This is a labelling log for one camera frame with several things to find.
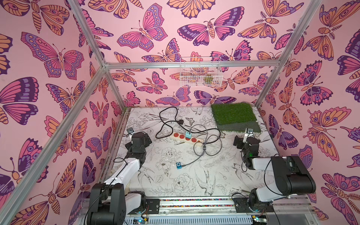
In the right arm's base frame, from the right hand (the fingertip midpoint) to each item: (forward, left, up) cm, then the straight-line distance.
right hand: (246, 136), depth 93 cm
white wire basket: (+34, +31, +27) cm, 53 cm away
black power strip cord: (+16, +46, -5) cm, 48 cm away
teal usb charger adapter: (+1, +39, -1) cm, 39 cm away
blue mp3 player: (-18, +44, -6) cm, 48 cm away
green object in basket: (+30, +25, +24) cm, 46 cm away
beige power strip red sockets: (+2, +42, -5) cm, 43 cm away
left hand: (-4, +69, +4) cm, 69 cm away
